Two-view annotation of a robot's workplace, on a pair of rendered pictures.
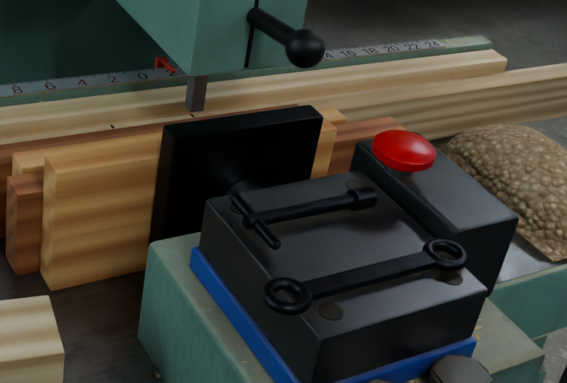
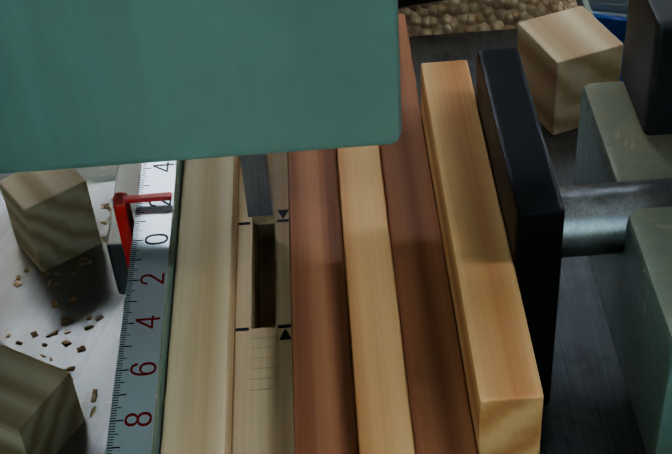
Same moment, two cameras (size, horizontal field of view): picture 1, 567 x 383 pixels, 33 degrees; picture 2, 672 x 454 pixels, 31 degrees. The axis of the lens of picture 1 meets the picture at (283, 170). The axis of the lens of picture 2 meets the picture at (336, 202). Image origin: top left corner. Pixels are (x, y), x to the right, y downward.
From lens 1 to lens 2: 0.42 m
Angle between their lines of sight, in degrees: 43
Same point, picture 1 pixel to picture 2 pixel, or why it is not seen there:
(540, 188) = not seen: outside the picture
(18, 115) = (202, 440)
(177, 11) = (329, 72)
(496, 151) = not seen: outside the picture
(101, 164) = (524, 333)
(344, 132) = not seen: hidden behind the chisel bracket
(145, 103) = (224, 261)
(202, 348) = not seen: outside the picture
